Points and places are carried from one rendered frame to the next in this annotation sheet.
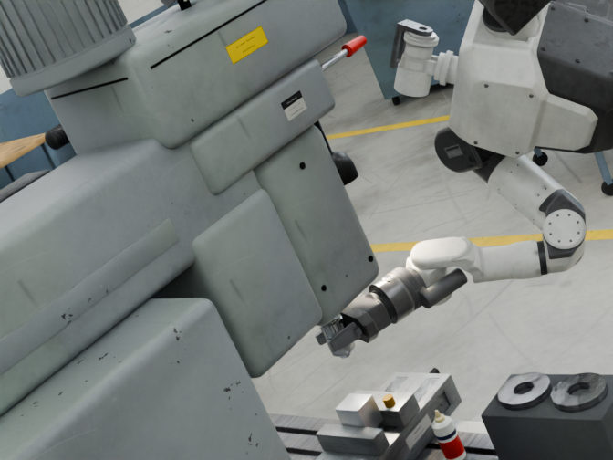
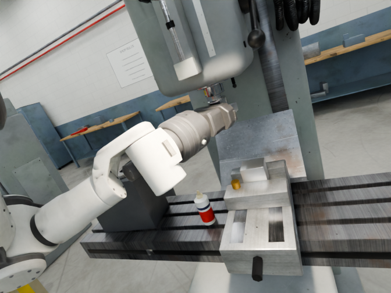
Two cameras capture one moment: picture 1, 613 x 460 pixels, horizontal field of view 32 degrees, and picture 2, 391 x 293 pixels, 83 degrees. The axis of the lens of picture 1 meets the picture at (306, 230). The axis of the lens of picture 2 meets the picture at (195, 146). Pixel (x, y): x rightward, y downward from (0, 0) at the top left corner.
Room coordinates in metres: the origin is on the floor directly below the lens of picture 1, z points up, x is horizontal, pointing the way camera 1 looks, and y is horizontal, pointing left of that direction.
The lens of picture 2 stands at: (2.29, -0.26, 1.35)
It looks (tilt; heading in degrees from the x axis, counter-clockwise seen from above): 18 degrees down; 158
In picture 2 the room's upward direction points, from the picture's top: 21 degrees counter-clockwise
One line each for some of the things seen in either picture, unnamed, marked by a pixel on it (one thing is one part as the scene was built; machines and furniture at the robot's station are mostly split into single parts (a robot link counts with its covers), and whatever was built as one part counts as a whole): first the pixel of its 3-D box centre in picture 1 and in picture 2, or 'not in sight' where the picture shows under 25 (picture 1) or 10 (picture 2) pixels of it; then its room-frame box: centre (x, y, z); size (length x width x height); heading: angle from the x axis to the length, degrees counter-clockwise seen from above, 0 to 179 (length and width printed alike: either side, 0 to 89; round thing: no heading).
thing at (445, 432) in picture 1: (446, 433); (203, 206); (1.77, -0.08, 0.99); 0.04 x 0.04 x 0.11
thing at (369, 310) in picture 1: (376, 310); (199, 127); (1.87, -0.06, 1.23); 0.13 x 0.12 x 0.10; 21
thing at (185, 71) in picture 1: (201, 54); not in sight; (1.83, 0.04, 1.81); 0.47 x 0.26 x 0.16; 132
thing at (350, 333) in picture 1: (346, 338); not in sight; (1.81, 0.02, 1.23); 0.06 x 0.02 x 0.03; 111
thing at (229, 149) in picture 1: (222, 131); not in sight; (1.81, 0.06, 1.68); 0.34 x 0.24 x 0.10; 132
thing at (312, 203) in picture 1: (285, 226); (188, 8); (1.83, 0.03, 1.47); 0.21 x 0.19 x 0.32; 42
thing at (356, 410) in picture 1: (358, 414); (255, 173); (1.86, 0.05, 1.05); 0.06 x 0.05 x 0.06; 43
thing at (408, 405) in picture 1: (379, 408); (256, 194); (1.90, 0.01, 1.02); 0.15 x 0.06 x 0.04; 43
